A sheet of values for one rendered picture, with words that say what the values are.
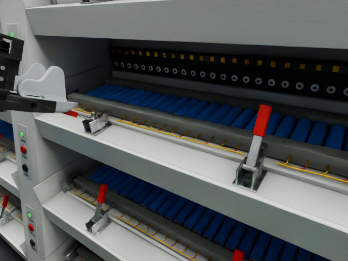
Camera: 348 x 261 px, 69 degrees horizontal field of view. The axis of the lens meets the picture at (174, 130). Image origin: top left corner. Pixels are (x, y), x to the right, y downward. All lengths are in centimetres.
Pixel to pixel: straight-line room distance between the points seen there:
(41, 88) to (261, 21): 26
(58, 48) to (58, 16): 12
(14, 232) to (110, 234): 44
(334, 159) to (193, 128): 18
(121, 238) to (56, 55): 38
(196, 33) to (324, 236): 24
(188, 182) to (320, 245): 15
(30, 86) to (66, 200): 34
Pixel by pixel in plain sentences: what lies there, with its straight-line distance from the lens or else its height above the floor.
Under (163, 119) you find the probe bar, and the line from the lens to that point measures 40.
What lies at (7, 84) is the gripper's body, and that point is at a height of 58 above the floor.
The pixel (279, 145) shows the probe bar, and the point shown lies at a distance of 34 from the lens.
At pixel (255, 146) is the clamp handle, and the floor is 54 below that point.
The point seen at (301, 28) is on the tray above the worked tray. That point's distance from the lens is 27.
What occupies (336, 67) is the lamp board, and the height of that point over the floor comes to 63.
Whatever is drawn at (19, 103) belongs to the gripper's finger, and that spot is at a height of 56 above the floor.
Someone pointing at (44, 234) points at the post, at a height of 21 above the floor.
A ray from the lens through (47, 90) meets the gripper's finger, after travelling 37.
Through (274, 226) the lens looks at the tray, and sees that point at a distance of 31.
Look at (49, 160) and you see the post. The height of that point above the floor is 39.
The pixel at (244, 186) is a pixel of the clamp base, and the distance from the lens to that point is 30.
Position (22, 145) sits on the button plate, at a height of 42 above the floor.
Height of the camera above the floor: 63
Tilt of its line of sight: 16 degrees down
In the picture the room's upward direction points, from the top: 4 degrees clockwise
